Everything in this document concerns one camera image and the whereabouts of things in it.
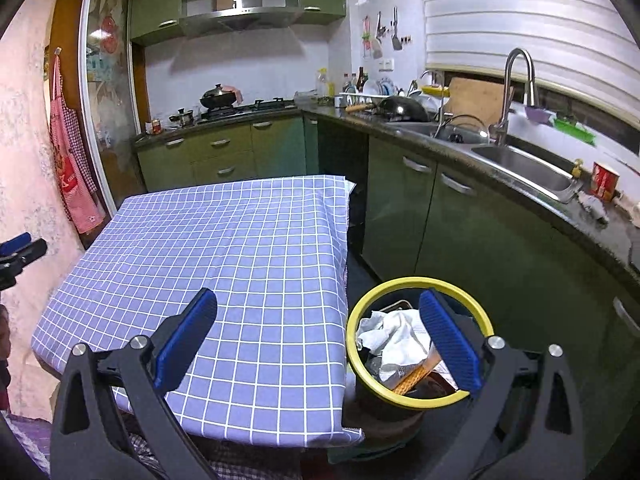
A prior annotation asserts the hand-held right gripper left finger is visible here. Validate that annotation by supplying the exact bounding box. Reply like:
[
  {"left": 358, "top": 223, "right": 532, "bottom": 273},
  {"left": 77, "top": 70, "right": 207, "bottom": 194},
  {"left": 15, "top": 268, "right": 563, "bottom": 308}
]
[{"left": 50, "top": 287, "right": 222, "bottom": 480}]

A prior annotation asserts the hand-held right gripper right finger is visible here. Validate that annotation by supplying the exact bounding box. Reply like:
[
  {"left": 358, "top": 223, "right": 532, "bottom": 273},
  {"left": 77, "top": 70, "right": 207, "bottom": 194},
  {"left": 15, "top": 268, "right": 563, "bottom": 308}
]
[{"left": 419, "top": 287, "right": 586, "bottom": 480}]

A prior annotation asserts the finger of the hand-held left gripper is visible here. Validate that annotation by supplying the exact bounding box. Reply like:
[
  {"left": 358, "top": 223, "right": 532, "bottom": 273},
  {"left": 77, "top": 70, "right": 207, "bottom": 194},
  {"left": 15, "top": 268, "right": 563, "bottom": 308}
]
[
  {"left": 0, "top": 238, "right": 48, "bottom": 291},
  {"left": 0, "top": 232, "right": 32, "bottom": 257}
]

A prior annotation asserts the white tissue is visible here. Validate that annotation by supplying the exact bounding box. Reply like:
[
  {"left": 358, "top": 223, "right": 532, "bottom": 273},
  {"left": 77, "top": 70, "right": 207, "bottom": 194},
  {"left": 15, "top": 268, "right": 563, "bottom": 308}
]
[{"left": 356, "top": 309, "right": 433, "bottom": 383}]

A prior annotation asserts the silver foil wrapper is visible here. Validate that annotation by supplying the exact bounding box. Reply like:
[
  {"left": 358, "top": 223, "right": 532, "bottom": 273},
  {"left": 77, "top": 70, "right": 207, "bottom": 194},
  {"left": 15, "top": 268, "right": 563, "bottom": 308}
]
[{"left": 367, "top": 352, "right": 406, "bottom": 388}]

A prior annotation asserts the yellow rimmed dark bin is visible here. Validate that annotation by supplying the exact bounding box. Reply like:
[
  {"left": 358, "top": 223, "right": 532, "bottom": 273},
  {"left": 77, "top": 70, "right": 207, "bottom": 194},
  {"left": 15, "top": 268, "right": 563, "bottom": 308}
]
[{"left": 346, "top": 276, "right": 495, "bottom": 441}]

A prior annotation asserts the red checked apron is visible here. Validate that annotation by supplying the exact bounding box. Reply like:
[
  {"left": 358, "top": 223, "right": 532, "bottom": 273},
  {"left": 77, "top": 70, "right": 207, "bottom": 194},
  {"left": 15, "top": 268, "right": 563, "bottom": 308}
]
[{"left": 49, "top": 55, "right": 100, "bottom": 234}]

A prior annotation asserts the blue checked tablecloth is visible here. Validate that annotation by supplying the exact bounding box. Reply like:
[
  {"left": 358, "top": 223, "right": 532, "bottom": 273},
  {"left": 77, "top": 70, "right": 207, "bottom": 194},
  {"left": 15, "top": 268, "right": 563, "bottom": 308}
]
[{"left": 31, "top": 174, "right": 366, "bottom": 448}]

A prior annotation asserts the green sink base cabinet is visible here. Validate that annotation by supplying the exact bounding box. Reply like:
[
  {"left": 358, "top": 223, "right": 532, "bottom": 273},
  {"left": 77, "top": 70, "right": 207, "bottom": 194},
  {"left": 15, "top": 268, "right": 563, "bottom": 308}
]
[{"left": 302, "top": 115, "right": 640, "bottom": 461}]

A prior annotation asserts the purple checked cloth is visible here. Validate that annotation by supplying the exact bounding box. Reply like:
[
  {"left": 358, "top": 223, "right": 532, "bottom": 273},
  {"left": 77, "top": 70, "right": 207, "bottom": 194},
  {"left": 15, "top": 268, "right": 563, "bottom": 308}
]
[{"left": 125, "top": 425, "right": 351, "bottom": 480}]

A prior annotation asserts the frosted sliding door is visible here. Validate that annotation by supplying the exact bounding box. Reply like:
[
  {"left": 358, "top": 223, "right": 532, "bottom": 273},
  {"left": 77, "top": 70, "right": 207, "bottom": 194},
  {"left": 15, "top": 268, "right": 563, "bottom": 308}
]
[{"left": 80, "top": 0, "right": 148, "bottom": 211}]

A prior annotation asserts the steel sink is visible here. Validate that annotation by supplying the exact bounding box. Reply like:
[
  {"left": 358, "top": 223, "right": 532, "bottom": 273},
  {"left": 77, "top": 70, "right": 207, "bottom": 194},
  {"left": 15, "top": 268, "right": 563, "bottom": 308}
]
[{"left": 390, "top": 122, "right": 583, "bottom": 204}]

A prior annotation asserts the dark stone countertop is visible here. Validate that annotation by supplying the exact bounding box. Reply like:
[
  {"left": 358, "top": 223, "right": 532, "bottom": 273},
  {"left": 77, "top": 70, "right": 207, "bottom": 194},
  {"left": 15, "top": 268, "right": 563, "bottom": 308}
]
[{"left": 131, "top": 97, "right": 640, "bottom": 286}]

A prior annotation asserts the green stove base cabinet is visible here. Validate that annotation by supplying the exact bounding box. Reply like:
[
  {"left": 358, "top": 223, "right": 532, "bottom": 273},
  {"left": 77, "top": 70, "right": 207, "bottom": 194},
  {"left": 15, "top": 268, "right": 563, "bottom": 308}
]
[{"left": 134, "top": 115, "right": 321, "bottom": 193}]

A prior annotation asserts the grey dishcloth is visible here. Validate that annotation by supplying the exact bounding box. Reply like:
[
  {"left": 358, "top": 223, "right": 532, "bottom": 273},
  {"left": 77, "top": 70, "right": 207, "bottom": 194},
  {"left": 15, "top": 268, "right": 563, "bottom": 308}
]
[{"left": 577, "top": 192, "right": 610, "bottom": 225}]

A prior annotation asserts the glass pot lid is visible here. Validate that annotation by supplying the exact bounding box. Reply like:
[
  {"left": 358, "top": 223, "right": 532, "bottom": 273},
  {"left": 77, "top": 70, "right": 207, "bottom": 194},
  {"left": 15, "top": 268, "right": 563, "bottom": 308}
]
[{"left": 434, "top": 114, "right": 490, "bottom": 145}]

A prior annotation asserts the red paper cup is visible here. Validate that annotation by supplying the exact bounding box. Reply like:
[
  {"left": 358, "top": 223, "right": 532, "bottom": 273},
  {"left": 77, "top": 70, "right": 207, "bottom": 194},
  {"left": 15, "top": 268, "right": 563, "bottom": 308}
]
[{"left": 591, "top": 161, "right": 621, "bottom": 202}]

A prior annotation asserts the slim steel faucet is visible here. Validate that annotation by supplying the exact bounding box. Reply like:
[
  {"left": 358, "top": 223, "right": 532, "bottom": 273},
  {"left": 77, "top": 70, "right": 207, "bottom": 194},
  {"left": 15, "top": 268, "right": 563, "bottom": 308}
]
[{"left": 420, "top": 69, "right": 446, "bottom": 136}]

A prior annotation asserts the wooden cutting board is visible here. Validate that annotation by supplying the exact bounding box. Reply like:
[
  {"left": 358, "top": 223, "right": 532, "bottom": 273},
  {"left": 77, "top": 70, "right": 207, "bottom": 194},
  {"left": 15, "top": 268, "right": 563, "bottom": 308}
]
[{"left": 444, "top": 77, "right": 513, "bottom": 126}]

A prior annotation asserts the black wok with lid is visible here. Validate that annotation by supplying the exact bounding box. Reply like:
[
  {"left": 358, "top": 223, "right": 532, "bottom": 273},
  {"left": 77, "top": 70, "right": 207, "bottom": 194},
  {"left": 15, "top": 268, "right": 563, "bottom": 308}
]
[{"left": 200, "top": 83, "right": 241, "bottom": 109}]

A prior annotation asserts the green plastic tray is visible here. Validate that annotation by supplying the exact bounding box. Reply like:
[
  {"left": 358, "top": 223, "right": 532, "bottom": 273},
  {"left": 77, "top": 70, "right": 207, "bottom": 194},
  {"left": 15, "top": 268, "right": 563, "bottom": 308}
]
[{"left": 552, "top": 116, "right": 597, "bottom": 145}]

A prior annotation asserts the black gas stove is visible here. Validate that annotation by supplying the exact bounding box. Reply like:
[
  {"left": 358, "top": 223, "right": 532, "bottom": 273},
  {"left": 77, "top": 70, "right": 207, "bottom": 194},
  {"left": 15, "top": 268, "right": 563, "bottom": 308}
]
[{"left": 200, "top": 99, "right": 296, "bottom": 120}]

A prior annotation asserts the white dish rack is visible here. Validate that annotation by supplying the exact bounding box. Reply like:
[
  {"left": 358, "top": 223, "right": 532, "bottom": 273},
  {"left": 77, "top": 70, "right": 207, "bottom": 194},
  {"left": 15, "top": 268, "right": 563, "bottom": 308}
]
[{"left": 337, "top": 77, "right": 401, "bottom": 108}]

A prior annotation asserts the tall steel faucet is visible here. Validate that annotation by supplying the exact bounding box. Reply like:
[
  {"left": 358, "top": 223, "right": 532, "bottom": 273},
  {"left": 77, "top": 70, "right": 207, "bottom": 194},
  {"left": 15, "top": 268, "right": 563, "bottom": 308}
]
[{"left": 487, "top": 48, "right": 538, "bottom": 147}]

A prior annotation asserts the steel range hood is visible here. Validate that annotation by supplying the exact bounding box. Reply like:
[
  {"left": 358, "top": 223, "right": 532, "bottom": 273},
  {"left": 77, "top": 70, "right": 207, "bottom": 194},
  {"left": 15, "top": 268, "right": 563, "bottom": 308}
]
[{"left": 179, "top": 0, "right": 306, "bottom": 36}]

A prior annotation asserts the white window blind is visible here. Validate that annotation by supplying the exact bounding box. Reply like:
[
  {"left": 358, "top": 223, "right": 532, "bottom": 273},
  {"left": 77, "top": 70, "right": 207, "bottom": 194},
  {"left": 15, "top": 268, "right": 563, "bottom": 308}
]
[{"left": 419, "top": 0, "right": 640, "bottom": 91}]

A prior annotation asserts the black wok wooden handle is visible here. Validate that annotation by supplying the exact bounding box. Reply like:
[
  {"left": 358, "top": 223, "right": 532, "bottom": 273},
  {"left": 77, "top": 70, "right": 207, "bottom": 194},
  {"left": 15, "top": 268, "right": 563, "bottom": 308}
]
[{"left": 346, "top": 97, "right": 431, "bottom": 122}]

